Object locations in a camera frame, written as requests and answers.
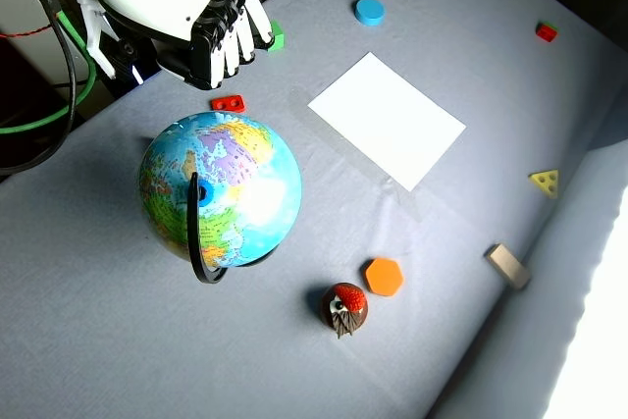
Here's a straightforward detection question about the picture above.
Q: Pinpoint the world globe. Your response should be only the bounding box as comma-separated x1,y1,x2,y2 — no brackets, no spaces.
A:
137,111,304,286

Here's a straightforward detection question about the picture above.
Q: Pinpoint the blue round disc block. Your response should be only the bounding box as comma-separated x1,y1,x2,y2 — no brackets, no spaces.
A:
353,0,387,27

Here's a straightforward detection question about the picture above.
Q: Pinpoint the wide white furniture panel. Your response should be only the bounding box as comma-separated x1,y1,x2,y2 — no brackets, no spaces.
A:
0,0,92,114

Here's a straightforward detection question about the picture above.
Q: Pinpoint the red and green block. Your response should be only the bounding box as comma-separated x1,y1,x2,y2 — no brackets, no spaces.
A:
535,21,559,43

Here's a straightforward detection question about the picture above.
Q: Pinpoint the red brick with two holes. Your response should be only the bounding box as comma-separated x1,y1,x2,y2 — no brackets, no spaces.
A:
210,94,247,114

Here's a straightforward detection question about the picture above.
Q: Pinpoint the green cube block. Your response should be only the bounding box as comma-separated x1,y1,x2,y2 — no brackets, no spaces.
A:
267,20,287,53

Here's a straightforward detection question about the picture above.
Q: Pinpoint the white paper sheet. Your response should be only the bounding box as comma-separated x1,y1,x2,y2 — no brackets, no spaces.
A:
307,51,467,193

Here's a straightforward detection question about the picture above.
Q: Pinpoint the yellow triangle block with holes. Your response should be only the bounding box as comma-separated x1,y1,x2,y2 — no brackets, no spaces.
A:
527,169,560,200

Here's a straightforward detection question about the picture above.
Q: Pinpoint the grey rectangular block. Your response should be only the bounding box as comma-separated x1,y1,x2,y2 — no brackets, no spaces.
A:
484,242,533,291

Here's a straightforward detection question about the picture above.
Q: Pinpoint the orange hexagon block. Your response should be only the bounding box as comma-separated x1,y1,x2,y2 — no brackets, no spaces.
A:
362,256,406,298

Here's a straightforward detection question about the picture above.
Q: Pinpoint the grey table cloth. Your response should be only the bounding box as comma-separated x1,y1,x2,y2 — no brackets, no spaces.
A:
0,0,628,419

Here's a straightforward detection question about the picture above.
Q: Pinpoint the toy chocolate strawberry cake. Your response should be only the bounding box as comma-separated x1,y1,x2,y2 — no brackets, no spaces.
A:
320,282,370,340

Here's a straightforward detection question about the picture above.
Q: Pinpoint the thick black cable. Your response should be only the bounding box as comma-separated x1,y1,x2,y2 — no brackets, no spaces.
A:
0,0,79,178

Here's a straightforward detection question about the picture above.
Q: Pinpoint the green cable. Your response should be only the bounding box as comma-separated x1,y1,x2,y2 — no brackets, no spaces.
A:
0,10,98,135

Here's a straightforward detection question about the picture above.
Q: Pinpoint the thin red cable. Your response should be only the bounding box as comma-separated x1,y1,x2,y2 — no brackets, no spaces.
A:
0,24,54,40

